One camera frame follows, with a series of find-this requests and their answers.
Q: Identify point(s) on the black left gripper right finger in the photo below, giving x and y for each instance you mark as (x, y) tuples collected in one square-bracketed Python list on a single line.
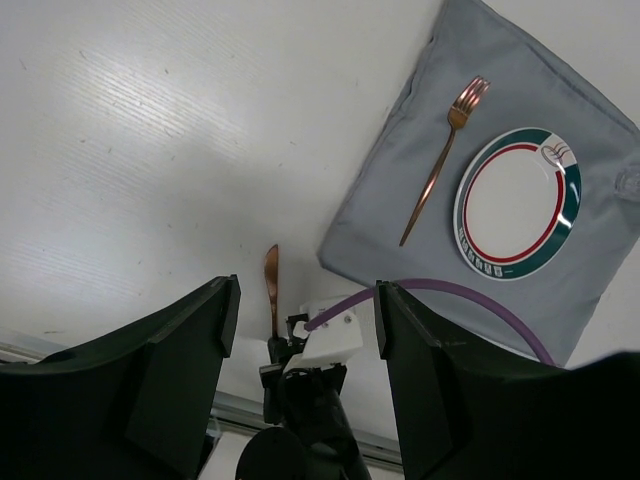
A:
[(468, 409)]

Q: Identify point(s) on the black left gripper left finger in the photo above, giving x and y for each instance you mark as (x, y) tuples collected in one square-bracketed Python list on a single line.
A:
[(132, 404)]

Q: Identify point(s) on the white plate green red rim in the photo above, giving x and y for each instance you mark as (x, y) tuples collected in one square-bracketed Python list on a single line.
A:
[(517, 203)]

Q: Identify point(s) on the grey cloth placemat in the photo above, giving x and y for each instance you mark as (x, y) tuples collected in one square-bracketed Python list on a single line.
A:
[(529, 87)]

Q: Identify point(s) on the copper fork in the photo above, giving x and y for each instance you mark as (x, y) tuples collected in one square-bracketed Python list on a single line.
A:
[(457, 117)]

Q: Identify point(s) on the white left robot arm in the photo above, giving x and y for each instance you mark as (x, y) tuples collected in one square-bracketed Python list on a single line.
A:
[(308, 434)]

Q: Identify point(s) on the copper knife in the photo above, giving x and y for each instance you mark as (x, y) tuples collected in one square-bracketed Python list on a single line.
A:
[(271, 276)]

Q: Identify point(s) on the aluminium front rail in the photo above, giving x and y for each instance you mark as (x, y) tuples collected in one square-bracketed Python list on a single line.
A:
[(238, 403)]

